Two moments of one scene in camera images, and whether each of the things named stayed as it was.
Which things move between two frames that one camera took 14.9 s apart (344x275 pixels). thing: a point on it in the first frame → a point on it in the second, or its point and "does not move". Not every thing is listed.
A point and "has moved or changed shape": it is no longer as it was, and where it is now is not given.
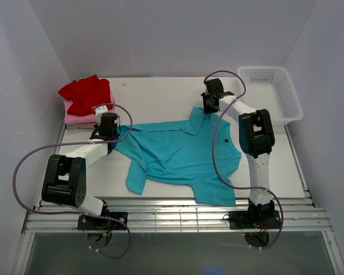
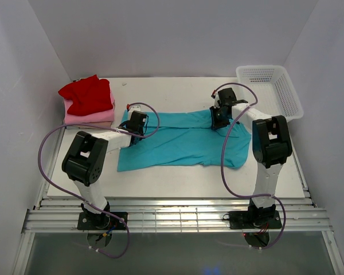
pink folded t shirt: [78, 119] does not move
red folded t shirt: [86, 93] does not move
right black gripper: [206, 109] → [215, 124]
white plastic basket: [271, 88] does not move
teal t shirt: [179, 153] has moved or changed shape
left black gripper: [97, 128] → [125, 122]
